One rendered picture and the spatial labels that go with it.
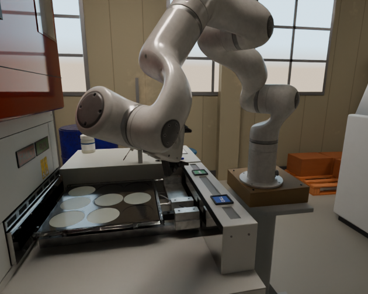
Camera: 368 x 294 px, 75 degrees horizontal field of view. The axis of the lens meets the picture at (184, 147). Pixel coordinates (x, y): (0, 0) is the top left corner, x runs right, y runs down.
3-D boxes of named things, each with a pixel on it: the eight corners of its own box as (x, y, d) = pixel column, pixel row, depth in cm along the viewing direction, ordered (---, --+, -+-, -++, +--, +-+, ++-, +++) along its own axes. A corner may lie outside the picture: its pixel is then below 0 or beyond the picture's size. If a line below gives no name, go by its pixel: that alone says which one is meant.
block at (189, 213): (175, 221, 77) (174, 213, 76) (173, 216, 80) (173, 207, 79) (199, 219, 78) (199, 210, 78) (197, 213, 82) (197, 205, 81)
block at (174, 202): (171, 209, 84) (171, 202, 84) (170, 205, 88) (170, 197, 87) (193, 207, 86) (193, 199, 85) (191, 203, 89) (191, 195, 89)
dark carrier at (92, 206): (37, 234, 68) (37, 232, 67) (69, 187, 100) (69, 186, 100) (159, 221, 74) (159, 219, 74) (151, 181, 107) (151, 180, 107)
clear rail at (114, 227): (30, 239, 66) (30, 234, 66) (33, 236, 67) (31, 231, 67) (165, 225, 73) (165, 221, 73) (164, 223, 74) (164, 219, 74)
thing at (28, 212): (10, 266, 62) (3, 233, 60) (61, 195, 104) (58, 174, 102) (17, 265, 62) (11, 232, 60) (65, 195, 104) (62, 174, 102)
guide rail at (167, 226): (39, 248, 73) (38, 239, 72) (41, 244, 75) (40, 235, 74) (198, 230, 82) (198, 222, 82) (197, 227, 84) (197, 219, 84)
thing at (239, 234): (221, 275, 62) (223, 227, 59) (181, 191, 115) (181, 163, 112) (254, 270, 64) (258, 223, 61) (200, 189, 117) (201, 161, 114)
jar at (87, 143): (80, 153, 127) (78, 136, 124) (83, 150, 133) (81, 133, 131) (94, 153, 128) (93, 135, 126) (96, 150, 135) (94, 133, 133)
